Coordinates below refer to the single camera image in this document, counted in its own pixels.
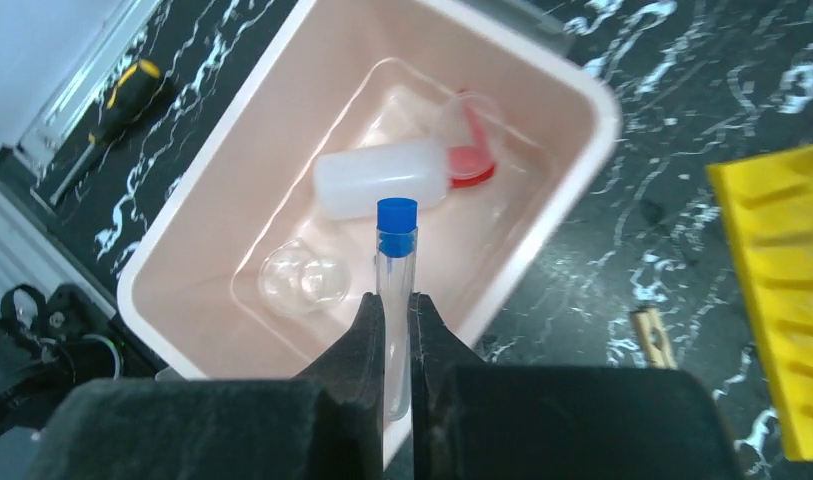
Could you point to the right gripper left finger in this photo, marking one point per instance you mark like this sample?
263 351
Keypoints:
324 423

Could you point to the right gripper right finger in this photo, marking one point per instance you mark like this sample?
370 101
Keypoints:
475 420

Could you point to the clear glass beaker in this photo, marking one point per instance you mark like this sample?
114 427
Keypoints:
296 280

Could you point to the wooden test tube clamp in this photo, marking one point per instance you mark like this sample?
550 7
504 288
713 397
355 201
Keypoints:
653 338

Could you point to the white plastic bottle red cap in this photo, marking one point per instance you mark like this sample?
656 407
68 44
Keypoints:
348 184

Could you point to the clear plastic funnel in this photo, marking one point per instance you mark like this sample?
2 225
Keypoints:
469 127

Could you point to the pink plastic bin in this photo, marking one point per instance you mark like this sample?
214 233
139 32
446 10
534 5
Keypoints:
259 259

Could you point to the yellow test tube rack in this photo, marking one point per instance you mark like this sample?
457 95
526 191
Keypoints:
766 206

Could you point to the aluminium frame rail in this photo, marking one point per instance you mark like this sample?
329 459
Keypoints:
28 252

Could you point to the yellow black handled screwdriver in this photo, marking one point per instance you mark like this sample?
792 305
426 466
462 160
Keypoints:
130 95

